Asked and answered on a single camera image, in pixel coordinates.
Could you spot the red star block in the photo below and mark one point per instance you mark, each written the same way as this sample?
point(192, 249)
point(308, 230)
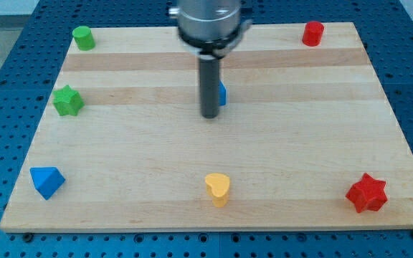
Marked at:
point(367, 194)

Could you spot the green cylinder block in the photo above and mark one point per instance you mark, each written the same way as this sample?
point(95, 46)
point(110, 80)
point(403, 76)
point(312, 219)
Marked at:
point(83, 38)

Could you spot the yellow heart block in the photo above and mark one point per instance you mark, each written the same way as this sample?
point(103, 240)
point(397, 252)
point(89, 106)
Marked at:
point(217, 187)

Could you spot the green star block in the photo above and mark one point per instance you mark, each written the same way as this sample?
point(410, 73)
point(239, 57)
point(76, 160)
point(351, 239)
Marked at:
point(67, 101)

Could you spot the wooden board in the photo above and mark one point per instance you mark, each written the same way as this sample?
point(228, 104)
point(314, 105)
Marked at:
point(301, 126)

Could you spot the blue block behind rod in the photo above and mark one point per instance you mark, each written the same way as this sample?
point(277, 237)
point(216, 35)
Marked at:
point(222, 94)

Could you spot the red cylinder block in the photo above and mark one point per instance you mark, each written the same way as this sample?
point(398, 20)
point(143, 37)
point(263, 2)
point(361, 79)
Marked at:
point(313, 33)

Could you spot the blue triangle block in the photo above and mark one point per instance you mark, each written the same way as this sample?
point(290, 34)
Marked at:
point(46, 180)

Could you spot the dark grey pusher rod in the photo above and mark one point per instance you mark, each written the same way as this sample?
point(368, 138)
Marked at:
point(209, 86)

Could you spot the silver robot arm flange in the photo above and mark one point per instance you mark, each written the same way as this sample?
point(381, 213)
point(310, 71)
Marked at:
point(210, 29)

